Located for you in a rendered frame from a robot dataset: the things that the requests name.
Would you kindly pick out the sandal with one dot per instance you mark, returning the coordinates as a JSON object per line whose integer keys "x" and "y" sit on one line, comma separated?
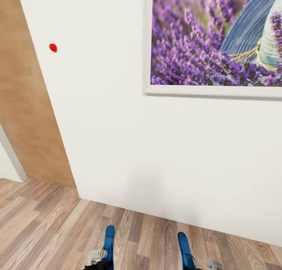
{"x": 187, "y": 257}
{"x": 108, "y": 245}

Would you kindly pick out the sliding door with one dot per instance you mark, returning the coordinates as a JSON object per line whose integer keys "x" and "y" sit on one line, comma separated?
{"x": 26, "y": 113}

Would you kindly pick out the electric switch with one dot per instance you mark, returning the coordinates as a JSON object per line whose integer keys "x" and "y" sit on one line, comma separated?
{"x": 54, "y": 48}

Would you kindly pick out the painting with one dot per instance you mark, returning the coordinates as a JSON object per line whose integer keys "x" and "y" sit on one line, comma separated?
{"x": 212, "y": 47}

